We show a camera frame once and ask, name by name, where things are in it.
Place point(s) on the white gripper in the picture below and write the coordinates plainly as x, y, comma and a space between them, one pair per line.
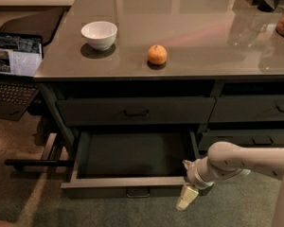
195, 173

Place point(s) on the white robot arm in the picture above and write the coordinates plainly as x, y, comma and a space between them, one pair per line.
225, 160

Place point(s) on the open black laptop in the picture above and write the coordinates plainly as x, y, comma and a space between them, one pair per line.
20, 57

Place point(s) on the orange mandarin fruit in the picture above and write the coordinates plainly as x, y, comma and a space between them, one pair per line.
157, 54

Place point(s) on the black bar stand base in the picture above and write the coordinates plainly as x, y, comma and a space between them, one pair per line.
20, 163

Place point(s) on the white ceramic bowl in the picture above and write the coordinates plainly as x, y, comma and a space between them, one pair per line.
99, 35

